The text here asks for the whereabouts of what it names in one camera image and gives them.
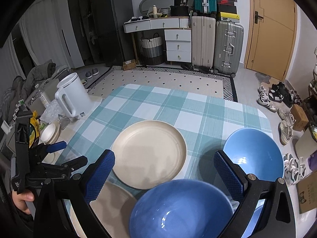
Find black refrigerator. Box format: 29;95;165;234
90;0;135;66

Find cardboard box on floor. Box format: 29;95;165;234
122;59;137;71

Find stacked shoe boxes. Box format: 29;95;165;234
217;0;240;23

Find silver suitcase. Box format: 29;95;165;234
213;21;244;78

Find beige suitcase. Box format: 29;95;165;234
191;16;216;69

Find teal plaid tablecloth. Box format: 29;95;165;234
56;84;273;184

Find blue bowl large front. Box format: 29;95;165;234
129;179;233;237

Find dotted floor rug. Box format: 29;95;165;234
88;66;238;102

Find small cream lidded bowl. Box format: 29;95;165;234
40;121;60;145

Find left hand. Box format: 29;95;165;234
12;190;34;215

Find woven laundry basket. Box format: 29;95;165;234
141;33;164;66

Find white electric kettle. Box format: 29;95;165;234
55;73;93;119

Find white drawer desk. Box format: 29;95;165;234
124;17;192;63

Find wooden door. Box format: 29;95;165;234
244;0;297;81

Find bubble wrap sheet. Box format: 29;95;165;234
40;99;64;124

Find metal phone stand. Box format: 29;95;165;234
58;114;74;130

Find cream plate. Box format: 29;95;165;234
112;120;187;190
70;180;138;238

